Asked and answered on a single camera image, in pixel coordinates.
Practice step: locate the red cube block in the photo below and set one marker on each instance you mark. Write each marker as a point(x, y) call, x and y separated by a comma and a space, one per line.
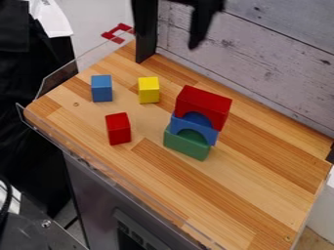
point(118, 128)

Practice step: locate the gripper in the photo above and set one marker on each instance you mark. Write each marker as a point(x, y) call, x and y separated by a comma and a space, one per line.
point(209, 4)

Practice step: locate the green arch block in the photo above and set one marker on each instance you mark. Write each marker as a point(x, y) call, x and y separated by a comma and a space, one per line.
point(187, 145)

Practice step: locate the red arch block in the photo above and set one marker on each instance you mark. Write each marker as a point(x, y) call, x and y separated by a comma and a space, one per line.
point(204, 104)

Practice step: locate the blue arch block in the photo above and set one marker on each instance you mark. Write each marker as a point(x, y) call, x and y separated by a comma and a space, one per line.
point(196, 127)

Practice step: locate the black upright post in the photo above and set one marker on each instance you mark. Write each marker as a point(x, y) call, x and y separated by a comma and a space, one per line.
point(145, 32)

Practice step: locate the blue cube block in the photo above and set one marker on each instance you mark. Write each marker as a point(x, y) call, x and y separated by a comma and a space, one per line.
point(102, 88)

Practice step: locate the yellow cube block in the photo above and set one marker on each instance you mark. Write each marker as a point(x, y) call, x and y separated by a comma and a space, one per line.
point(148, 90)

